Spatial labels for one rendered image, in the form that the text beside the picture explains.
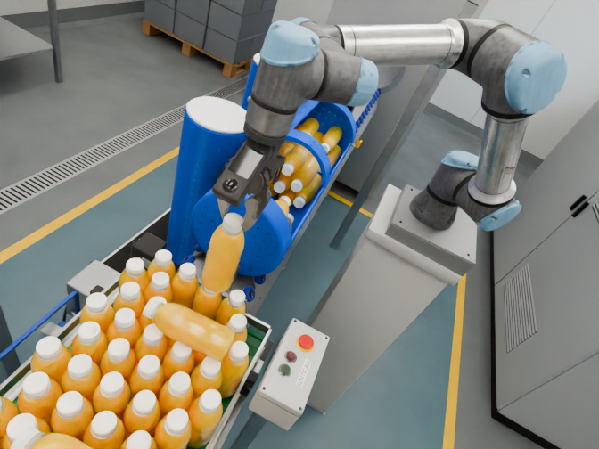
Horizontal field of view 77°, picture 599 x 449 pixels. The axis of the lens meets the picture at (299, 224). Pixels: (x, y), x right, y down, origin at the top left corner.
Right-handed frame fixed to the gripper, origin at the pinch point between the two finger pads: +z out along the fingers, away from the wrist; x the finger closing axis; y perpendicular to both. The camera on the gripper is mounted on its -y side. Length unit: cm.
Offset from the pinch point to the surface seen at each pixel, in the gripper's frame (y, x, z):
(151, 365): -18.8, 0.5, 26.6
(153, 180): 134, 119, 129
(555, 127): 545, -192, 62
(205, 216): 20.6, 16.3, 22.6
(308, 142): 63, 7, 10
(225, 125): 78, 46, 28
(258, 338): 11.3, -12.6, 45.0
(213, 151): 72, 45, 39
